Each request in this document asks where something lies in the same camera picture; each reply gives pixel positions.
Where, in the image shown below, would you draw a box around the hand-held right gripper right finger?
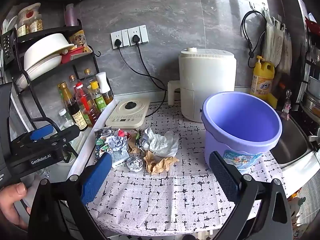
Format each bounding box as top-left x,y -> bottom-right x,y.
209,150 -> 293,240

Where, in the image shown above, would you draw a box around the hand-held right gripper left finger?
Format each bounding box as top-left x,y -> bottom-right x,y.
27,152 -> 113,240

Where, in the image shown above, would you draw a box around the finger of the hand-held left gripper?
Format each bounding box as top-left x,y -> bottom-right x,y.
47,125 -> 81,147
29,126 -> 54,141

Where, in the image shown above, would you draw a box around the white carton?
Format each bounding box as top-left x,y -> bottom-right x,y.
110,151 -> 130,168

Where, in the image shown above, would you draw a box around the colourful snack wrapper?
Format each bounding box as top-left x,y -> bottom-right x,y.
94,127 -> 113,158

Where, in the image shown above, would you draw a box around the white blue paper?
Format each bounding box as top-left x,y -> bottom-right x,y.
109,135 -> 128,153

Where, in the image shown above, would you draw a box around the foil ball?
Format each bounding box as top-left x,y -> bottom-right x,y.
127,156 -> 143,172

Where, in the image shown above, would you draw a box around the small brown paper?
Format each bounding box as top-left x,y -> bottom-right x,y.
127,132 -> 145,154

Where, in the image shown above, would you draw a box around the purple plastic bucket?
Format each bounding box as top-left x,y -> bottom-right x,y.
202,92 -> 283,173

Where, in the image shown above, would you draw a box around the silver wrapper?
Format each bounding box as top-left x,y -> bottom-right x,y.
138,127 -> 151,151

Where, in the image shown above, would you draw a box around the large brown paper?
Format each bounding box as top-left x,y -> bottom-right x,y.
143,151 -> 180,175

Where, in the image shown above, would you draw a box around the white tissue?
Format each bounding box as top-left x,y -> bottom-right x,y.
146,127 -> 180,157

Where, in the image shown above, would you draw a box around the person's left hand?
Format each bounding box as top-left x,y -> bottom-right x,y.
0,182 -> 32,230

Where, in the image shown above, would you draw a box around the clear bottle white cap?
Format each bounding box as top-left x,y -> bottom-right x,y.
58,109 -> 75,128

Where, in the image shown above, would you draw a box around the clear crushed plastic bottle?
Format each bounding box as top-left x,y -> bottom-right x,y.
36,166 -> 50,179

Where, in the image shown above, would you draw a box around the dark sauce bottle gold cap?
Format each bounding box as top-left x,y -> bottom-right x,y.
58,81 -> 88,130

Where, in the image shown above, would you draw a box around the red-capped cooking oil bottle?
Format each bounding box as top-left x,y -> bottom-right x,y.
74,82 -> 100,127

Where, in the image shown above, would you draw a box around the yellow-capped green label bottle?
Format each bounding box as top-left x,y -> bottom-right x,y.
89,81 -> 108,113

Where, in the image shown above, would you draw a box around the slim gold-capped bottle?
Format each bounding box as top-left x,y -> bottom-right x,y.
69,74 -> 80,90

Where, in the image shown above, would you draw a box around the clear gold-capped bottle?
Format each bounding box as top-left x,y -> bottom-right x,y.
84,68 -> 98,85

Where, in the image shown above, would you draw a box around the white-topped oil spray bottle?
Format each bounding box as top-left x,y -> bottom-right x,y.
96,72 -> 114,105

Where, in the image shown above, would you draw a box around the white black-patterned table mat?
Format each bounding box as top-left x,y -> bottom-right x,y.
67,100 -> 285,230

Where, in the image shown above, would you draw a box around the cream kettle heating base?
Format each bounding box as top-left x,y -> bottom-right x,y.
105,98 -> 151,128

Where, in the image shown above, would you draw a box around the white plate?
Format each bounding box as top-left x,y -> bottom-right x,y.
16,55 -> 62,89

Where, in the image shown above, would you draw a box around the steel sink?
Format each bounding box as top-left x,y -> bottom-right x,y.
271,110 -> 315,169

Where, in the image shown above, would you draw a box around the red plastic container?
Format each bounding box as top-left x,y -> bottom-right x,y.
60,46 -> 84,64

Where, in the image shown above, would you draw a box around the large white bowl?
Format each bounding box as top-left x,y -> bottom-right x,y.
24,33 -> 75,70

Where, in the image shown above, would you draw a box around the black grater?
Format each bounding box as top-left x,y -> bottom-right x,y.
0,29 -> 19,64

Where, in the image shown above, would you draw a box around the yellow snack bag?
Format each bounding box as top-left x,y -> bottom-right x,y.
69,30 -> 88,53

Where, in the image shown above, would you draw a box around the pink clip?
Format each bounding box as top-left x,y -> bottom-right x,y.
281,90 -> 293,119

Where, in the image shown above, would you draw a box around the white air fryer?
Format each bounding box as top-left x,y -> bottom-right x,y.
167,47 -> 237,123

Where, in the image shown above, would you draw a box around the black metal kitchen rack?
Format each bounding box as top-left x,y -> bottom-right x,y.
0,19 -> 101,160

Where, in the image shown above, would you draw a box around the yellow dish soap bottle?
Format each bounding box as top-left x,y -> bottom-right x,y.
251,55 -> 278,108

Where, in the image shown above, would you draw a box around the glass spice jar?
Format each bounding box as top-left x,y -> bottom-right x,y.
29,15 -> 43,32
16,24 -> 30,37

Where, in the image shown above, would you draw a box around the steel steamer pot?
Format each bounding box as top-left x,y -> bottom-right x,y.
300,91 -> 320,120

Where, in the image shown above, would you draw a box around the pink plastic wrap roll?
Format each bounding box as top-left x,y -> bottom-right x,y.
64,4 -> 80,27

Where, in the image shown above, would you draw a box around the hanging cloth bags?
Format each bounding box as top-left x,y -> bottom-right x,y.
261,10 -> 293,73

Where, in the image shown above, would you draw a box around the metal dish rack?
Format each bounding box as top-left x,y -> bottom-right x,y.
295,0 -> 320,140

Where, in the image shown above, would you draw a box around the black power cable with plug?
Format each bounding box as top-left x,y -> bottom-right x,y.
131,34 -> 167,117
114,37 -> 167,92

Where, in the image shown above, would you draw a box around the white wall socket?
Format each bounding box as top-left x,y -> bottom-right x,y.
111,29 -> 130,50
127,25 -> 149,46

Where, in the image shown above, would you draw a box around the hanging black cable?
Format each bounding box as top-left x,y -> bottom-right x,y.
241,10 -> 267,68

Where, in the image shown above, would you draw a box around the white wall hooks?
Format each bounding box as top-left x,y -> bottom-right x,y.
249,1 -> 268,13

